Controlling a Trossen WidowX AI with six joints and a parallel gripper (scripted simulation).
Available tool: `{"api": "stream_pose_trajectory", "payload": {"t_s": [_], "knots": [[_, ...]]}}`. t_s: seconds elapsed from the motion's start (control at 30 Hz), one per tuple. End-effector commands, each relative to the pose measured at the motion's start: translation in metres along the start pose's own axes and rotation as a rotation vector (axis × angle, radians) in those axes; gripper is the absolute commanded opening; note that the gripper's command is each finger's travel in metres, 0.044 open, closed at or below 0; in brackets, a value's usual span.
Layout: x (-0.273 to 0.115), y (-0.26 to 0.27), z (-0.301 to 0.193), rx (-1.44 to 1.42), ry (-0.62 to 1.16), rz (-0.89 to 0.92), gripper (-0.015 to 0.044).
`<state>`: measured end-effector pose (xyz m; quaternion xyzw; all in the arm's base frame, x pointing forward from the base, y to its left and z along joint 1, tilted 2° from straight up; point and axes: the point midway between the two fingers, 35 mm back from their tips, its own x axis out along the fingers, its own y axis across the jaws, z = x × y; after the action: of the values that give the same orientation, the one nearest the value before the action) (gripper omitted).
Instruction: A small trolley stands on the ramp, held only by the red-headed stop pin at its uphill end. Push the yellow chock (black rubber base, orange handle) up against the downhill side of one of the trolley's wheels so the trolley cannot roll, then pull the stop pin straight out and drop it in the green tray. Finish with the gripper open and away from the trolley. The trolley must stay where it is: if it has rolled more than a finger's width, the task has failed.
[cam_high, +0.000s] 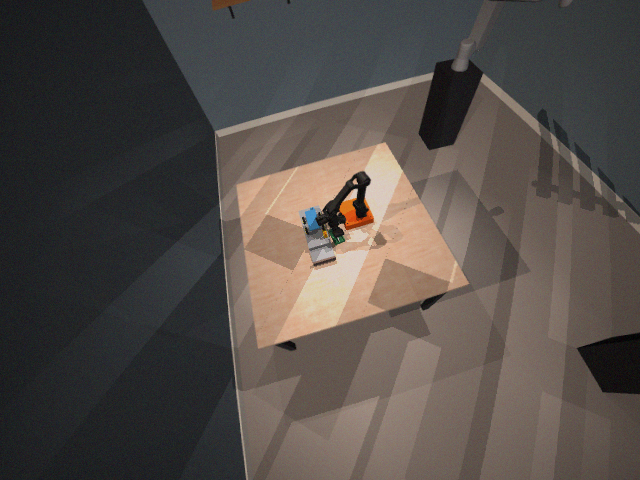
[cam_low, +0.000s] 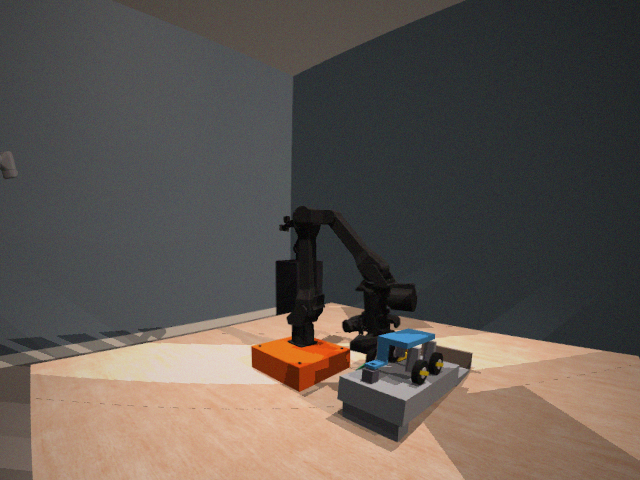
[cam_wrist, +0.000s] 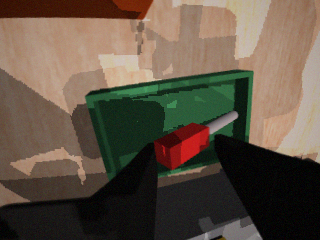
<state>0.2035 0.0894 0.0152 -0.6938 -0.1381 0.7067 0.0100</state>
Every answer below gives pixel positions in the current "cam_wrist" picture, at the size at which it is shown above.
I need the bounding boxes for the green tray floor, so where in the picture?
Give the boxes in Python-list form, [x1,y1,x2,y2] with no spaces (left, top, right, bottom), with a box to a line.
[98,79,236,170]

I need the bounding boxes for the grey ramp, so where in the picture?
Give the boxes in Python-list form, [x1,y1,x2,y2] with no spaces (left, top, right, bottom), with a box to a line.
[154,168,263,240]

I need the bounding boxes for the green tray rim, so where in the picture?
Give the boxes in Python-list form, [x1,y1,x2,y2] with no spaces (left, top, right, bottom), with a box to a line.
[84,69,254,181]

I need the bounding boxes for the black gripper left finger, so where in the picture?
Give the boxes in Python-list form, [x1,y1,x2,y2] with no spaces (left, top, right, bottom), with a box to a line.
[0,143,158,240]

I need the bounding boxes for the red-headed pin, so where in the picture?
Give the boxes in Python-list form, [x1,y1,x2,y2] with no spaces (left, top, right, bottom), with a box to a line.
[154,111,238,171]

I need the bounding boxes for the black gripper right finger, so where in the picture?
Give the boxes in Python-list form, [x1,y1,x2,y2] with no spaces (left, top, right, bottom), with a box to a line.
[214,134,320,240]

